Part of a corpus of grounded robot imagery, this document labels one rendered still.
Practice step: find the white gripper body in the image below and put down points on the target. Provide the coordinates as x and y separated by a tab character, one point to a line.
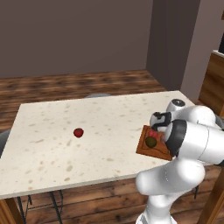
154	119

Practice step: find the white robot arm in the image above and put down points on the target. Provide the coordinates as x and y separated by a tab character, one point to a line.
178	175

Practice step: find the red bell pepper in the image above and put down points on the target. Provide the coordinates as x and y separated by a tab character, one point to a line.
154	134

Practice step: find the dark green avocado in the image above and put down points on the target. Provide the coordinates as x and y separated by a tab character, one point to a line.
150	142

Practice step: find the wooden cutting board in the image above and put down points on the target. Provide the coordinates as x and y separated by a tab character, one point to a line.
145	148

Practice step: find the red tomato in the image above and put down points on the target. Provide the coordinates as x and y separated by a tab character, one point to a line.
78	132

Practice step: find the wooden cabinet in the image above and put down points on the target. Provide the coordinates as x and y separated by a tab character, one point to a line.
214	84

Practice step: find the black appliance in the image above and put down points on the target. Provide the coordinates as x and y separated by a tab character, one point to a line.
222	43

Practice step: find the wooden table leg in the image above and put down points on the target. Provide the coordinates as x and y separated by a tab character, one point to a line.
217	201
8	213

